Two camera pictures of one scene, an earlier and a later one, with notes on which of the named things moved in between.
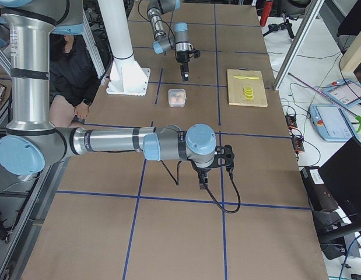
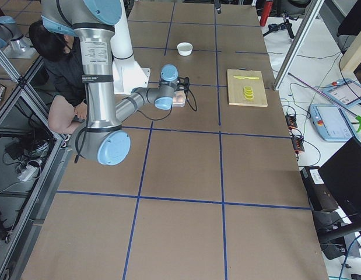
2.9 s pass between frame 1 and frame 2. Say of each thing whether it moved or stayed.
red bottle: stayed
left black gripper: moved
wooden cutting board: stayed
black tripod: stayed
